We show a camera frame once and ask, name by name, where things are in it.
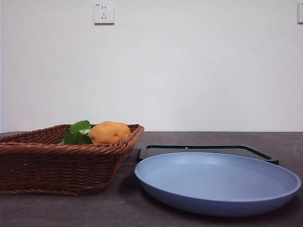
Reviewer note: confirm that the orange carrot with green leaves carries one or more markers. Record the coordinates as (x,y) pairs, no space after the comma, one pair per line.
(78,133)

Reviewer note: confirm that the blue round plate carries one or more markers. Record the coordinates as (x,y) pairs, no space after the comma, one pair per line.
(213,184)

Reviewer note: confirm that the yellow-brown potato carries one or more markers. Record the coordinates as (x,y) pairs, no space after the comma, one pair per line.
(110,133)

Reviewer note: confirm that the brown wicker basket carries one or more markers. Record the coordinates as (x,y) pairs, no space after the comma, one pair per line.
(59,170)

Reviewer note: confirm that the black flat tray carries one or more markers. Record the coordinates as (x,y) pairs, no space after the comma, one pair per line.
(260,152)

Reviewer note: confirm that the white wall socket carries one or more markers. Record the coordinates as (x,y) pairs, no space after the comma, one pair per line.
(104,13)

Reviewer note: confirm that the white wall plate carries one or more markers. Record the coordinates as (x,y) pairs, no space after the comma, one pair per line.
(300,13)

